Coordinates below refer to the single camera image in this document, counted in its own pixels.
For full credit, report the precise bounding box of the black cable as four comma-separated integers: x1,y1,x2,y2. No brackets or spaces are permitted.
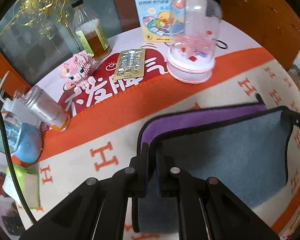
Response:
0,97,37,224

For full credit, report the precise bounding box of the silver pill blister pack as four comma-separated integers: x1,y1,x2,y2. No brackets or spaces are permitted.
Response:
113,48,145,80

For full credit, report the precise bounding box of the silver and orange can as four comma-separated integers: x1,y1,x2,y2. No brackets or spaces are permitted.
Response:
14,85,71,132

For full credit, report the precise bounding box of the black hair tie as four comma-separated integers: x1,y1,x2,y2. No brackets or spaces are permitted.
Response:
213,38,228,50

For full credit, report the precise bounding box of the glass door with gold ornament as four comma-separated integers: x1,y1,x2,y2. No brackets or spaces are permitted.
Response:
0,0,122,85

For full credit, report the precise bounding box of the pink dome snow globe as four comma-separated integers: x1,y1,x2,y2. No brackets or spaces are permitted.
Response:
167,0,222,84

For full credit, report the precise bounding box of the blue cartoon duck box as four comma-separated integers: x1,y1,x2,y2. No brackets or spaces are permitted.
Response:
135,0,172,42

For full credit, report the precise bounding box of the glass bottle with amber liquid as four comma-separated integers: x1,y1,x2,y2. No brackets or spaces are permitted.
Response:
71,0,111,60

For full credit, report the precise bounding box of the purple and grey towel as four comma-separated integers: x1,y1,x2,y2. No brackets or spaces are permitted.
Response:
132,102,293,234

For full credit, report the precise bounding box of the green tissue pack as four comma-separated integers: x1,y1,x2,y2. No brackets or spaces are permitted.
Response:
2,164,40,210

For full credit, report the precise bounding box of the pink brick pig figure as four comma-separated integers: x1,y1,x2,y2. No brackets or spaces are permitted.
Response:
58,51,97,85

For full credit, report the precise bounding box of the blue castle snow globe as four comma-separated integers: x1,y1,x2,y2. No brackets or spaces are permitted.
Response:
1,111,42,164

